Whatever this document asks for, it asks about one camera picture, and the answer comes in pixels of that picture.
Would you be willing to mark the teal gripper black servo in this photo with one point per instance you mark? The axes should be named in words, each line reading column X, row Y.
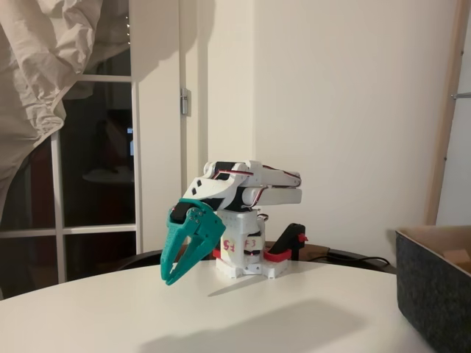
column 181, row 229

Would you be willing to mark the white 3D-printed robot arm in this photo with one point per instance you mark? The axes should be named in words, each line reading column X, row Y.
column 272, row 176

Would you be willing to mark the dark grey felt bin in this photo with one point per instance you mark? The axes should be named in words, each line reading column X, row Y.
column 430, row 294

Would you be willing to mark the black and red clamp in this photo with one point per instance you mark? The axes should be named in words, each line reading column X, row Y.
column 218, row 254
column 290, row 235

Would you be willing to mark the dark wooden chair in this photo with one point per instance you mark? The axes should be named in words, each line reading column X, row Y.
column 316, row 250
column 143, row 257

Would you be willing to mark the white glazed door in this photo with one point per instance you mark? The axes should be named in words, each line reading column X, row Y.
column 97, row 229

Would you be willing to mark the metal door hinge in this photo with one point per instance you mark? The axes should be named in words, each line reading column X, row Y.
column 185, row 103

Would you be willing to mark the beige crumpled curtain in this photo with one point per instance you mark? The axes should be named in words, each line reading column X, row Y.
column 37, row 55

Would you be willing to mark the metal rod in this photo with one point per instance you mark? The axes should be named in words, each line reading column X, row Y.
column 463, row 95

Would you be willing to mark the wooden frame translucent panel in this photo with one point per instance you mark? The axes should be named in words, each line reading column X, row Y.
column 446, row 110

